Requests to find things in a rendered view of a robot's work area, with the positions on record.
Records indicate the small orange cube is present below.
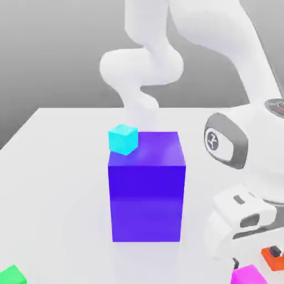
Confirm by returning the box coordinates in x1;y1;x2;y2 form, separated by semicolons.
261;245;284;272

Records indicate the small cyan cube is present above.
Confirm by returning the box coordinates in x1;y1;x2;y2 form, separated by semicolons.
108;124;139;156

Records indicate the large purple box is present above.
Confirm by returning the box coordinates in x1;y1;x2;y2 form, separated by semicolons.
108;131;186;243

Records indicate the small magenta cube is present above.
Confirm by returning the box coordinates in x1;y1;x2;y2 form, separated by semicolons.
230;264;267;284

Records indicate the small green cube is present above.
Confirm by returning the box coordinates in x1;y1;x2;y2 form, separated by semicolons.
0;264;28;284

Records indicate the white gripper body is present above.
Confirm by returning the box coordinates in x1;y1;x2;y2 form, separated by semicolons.
207;210;284;265

